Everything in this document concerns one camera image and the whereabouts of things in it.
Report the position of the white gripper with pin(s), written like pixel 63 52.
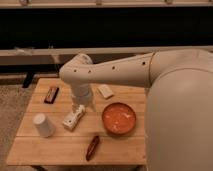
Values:
pixel 82 94

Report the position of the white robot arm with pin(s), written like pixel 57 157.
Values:
pixel 179 108

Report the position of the orange ceramic bowl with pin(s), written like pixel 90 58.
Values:
pixel 118 118

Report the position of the white sponge block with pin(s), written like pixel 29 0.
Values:
pixel 105 91

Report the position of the wooden table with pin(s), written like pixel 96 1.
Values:
pixel 70 148

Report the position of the white paper cup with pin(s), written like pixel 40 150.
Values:
pixel 43 125

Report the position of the red brown chocolate bar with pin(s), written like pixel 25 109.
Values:
pixel 51 95

